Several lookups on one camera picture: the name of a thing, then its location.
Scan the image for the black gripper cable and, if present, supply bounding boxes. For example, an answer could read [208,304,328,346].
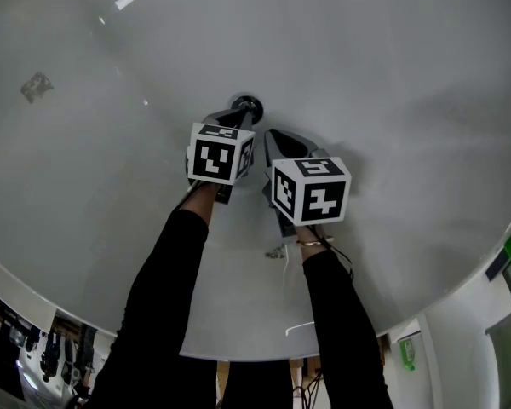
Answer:
[310,226,355,281]

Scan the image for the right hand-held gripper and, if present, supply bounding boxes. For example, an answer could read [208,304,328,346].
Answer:
[261,128,353,240]

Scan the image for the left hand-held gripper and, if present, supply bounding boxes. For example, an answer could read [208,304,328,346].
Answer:
[185,101,256,205]

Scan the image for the white bathtub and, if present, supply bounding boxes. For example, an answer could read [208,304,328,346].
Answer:
[0,0,511,363]

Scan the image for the chrome round drain stopper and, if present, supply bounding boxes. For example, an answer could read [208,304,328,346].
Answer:
[228,95,266,124]

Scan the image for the person's black trousers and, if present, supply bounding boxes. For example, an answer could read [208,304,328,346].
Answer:
[215,359,294,409]

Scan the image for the person's right forearm black sleeve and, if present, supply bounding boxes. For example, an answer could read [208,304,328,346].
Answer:
[295,224,395,409]

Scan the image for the cluttered dark equipment shelf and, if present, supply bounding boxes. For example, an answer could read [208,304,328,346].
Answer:
[0,285,112,409]

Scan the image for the thin gold bracelet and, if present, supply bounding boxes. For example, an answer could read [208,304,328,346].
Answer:
[296,235,336,247]

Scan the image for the person's left forearm black sleeve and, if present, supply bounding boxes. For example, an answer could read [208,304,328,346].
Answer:
[84,182,221,409]

